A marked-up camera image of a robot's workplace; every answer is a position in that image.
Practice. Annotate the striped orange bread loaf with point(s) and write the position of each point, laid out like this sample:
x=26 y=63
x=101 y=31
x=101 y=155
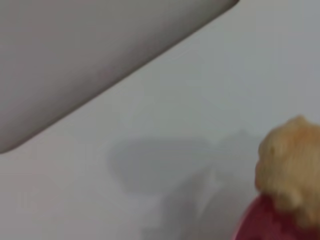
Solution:
x=292 y=167

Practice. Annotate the pink plastic bowl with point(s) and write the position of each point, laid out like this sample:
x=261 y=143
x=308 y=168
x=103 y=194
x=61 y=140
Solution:
x=260 y=220

